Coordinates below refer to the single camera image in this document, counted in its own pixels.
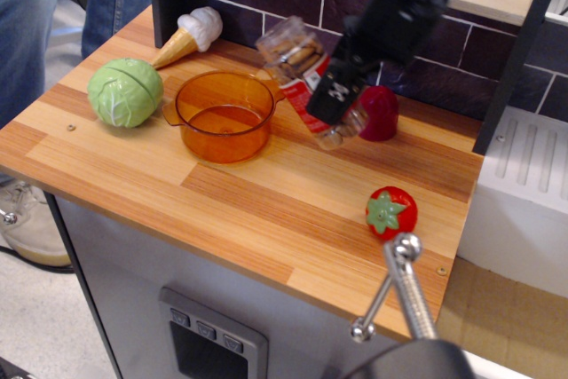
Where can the clear almond jar red label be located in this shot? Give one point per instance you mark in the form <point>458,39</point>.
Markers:
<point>295,58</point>

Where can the beige sneaker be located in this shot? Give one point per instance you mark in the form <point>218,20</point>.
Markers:
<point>34,235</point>

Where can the green toy cabbage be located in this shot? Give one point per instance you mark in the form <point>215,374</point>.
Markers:
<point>125,92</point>

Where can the black metal shelf post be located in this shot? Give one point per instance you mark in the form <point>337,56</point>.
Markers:
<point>534,18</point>

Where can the dark red jar lid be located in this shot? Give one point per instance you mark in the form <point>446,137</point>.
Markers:
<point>381,105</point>

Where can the person leg blue jeans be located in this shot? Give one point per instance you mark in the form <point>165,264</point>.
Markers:
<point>25,30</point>

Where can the grey oven control panel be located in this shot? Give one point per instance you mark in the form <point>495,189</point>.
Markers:
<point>207,344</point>

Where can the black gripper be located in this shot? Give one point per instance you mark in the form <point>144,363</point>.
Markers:
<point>387,30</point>

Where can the white ribbed sink board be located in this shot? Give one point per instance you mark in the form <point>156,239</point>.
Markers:
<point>527,158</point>

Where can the orange transparent pot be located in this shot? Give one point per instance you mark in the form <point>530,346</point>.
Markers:
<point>224,117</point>

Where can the red toy tomato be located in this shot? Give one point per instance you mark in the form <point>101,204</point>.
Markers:
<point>391,210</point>

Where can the toy ice cream cone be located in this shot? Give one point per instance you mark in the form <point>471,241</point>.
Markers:
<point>196,31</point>

